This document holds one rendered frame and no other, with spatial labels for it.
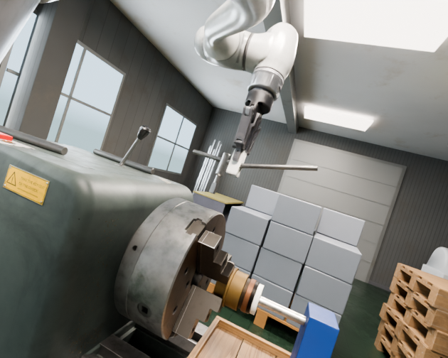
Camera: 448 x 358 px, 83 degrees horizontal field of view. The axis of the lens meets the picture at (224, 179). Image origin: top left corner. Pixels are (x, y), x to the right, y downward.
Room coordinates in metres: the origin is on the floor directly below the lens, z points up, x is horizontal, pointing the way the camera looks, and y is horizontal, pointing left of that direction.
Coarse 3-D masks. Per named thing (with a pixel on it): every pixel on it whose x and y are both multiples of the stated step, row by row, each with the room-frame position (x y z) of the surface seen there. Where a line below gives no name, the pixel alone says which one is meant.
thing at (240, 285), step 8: (240, 272) 0.60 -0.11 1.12; (232, 280) 0.57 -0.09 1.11; (240, 280) 0.57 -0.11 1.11; (248, 280) 0.59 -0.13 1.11; (256, 280) 0.60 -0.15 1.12; (216, 288) 0.58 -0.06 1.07; (224, 288) 0.58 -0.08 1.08; (232, 288) 0.56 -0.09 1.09; (240, 288) 0.56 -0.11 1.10; (248, 288) 0.56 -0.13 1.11; (256, 288) 0.56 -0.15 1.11; (224, 296) 0.56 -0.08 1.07; (232, 296) 0.56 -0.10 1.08; (240, 296) 0.56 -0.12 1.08; (248, 296) 0.55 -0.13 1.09; (224, 304) 0.58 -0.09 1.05; (232, 304) 0.56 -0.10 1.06; (240, 304) 0.56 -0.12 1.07; (248, 304) 0.55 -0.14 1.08; (248, 312) 0.56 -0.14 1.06
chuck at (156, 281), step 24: (168, 216) 0.56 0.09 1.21; (192, 216) 0.57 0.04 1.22; (216, 216) 0.61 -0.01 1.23; (168, 240) 0.52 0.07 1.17; (192, 240) 0.52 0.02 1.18; (144, 264) 0.50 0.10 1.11; (168, 264) 0.49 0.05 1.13; (192, 264) 0.55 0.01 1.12; (144, 288) 0.49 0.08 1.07; (168, 288) 0.48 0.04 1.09; (168, 312) 0.50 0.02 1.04; (168, 336) 0.54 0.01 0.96
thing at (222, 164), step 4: (224, 156) 0.68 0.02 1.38; (228, 156) 0.68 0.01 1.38; (220, 160) 0.68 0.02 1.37; (224, 160) 0.67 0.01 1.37; (220, 164) 0.67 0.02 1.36; (224, 164) 0.67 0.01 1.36; (220, 168) 0.67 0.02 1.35; (224, 168) 0.67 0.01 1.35; (216, 172) 0.67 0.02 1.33; (220, 172) 0.67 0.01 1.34; (224, 172) 0.68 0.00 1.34; (216, 176) 0.67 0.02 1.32; (220, 176) 0.68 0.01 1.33; (216, 180) 0.67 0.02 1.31; (212, 184) 0.67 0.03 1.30; (216, 184) 0.67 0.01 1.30; (212, 188) 0.67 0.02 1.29; (216, 188) 0.67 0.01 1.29; (212, 192) 0.67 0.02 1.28
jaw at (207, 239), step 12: (192, 228) 0.55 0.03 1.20; (204, 228) 0.56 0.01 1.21; (204, 240) 0.54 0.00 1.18; (216, 240) 0.54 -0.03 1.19; (204, 252) 0.55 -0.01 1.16; (216, 252) 0.55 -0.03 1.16; (204, 264) 0.57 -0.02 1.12; (216, 264) 0.55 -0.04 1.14; (228, 264) 0.58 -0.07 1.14; (216, 276) 0.57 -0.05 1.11; (228, 276) 0.56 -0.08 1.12
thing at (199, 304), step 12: (192, 288) 0.59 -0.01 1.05; (192, 300) 0.58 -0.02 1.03; (204, 300) 0.58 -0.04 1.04; (216, 300) 0.58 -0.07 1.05; (192, 312) 0.57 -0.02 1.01; (204, 312) 0.57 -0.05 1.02; (216, 312) 0.56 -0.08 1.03; (180, 324) 0.56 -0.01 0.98; (192, 324) 0.56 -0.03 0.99; (192, 336) 0.58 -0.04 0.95
